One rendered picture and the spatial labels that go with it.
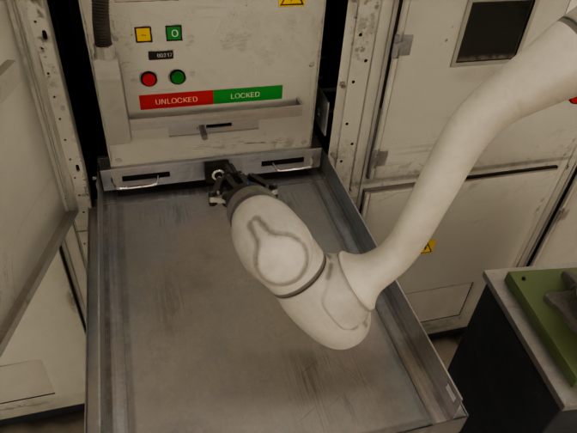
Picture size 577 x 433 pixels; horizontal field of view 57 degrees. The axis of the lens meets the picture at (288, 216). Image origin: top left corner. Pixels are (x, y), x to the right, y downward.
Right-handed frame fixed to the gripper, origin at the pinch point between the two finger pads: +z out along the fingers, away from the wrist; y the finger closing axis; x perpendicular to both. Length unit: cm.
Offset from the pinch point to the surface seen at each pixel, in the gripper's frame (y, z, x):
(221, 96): 1.8, 18.4, 12.7
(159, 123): -12.6, 15.7, 8.5
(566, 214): 112, 29, -35
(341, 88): 28.8, 14.2, 13.2
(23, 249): -41.9, 3.4, -11.7
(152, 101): -13.5, 18.4, 12.8
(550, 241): 112, 33, -46
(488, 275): 60, -4, -31
